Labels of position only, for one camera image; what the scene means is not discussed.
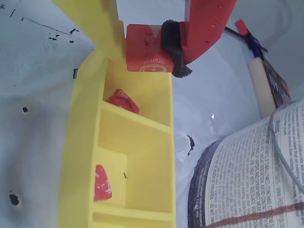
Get small red tag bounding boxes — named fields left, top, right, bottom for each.
left=234, top=19, right=248, bottom=36

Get blue black cord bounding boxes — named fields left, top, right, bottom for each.
left=224, top=26, right=268, bottom=59

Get orange candy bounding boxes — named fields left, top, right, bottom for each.
left=125, top=23, right=173, bottom=73

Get wooden handled paintbrush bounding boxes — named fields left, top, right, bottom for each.
left=247, top=57, right=292, bottom=119

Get paint can with label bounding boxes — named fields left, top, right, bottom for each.
left=187, top=98, right=304, bottom=228

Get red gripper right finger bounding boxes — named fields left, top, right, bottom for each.
left=160, top=0, right=237, bottom=78

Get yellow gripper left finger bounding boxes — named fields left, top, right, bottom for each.
left=51, top=0, right=126, bottom=65

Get white plastic table cover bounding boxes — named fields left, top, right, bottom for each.
left=0, top=0, right=304, bottom=228

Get red cherry candy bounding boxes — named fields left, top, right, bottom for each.
left=94, top=164, right=113, bottom=202
left=105, top=88, right=140, bottom=114

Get yellow three-compartment box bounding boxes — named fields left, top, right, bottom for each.
left=56, top=48, right=176, bottom=228

